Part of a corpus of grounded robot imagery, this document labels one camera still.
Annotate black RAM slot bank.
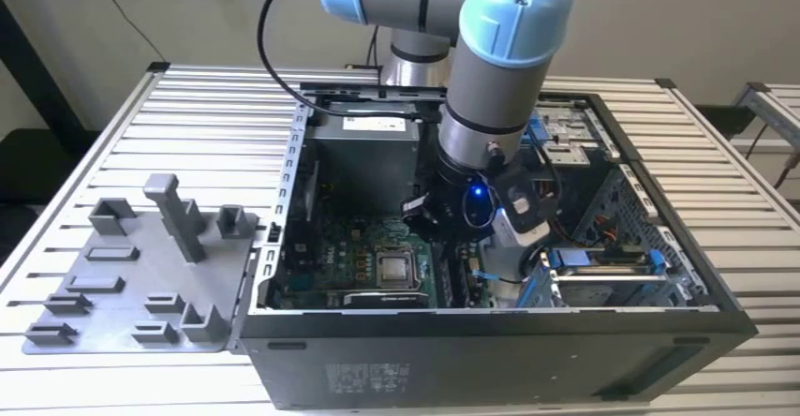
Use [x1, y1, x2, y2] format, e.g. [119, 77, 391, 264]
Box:
[433, 245, 470, 308]

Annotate silver CPU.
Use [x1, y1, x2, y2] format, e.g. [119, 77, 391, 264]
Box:
[378, 257, 413, 281]

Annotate CPU socket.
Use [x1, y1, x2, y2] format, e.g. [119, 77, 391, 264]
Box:
[370, 245, 419, 290]

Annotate grey power supply unit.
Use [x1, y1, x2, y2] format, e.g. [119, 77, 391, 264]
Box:
[305, 106, 438, 215]

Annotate green motherboard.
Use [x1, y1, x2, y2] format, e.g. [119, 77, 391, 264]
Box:
[273, 214, 501, 309]

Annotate black graphics card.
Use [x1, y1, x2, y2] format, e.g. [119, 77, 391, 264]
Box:
[341, 291, 431, 309]

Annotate hard disk in blue carrier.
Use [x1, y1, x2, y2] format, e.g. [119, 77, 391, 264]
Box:
[519, 246, 682, 308]

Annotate grey metal drive bay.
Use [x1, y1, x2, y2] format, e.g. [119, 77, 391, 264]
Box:
[498, 99, 619, 223]

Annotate black open PC case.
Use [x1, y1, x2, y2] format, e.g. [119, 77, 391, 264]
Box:
[227, 81, 761, 411]

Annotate black box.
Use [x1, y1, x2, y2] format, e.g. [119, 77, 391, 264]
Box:
[691, 104, 757, 141]

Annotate grey plastic parts rack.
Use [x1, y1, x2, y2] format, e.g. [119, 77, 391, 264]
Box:
[17, 174, 263, 357]

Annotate metal slat side table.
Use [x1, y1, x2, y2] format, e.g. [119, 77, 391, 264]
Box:
[727, 81, 800, 155]

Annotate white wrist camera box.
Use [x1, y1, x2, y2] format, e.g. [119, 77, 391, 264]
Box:
[490, 179, 551, 248]

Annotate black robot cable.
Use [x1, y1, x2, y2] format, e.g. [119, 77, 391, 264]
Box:
[257, 0, 439, 123]

